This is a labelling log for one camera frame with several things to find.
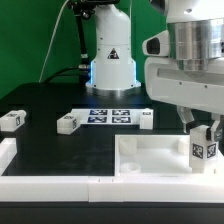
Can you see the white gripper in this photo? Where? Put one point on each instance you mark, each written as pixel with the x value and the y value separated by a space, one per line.
pixel 202 91

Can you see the white square tabletop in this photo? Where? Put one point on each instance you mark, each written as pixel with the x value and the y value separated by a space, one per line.
pixel 152 155

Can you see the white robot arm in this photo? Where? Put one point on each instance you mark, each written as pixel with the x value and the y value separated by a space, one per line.
pixel 184 65

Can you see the white U-shaped fence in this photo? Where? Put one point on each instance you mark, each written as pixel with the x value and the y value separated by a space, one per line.
pixel 197 188

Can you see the tag marker sheet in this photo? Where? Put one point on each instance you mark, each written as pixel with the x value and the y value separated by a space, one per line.
pixel 109 116

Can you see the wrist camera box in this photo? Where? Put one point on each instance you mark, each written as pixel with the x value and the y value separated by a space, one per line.
pixel 158 45

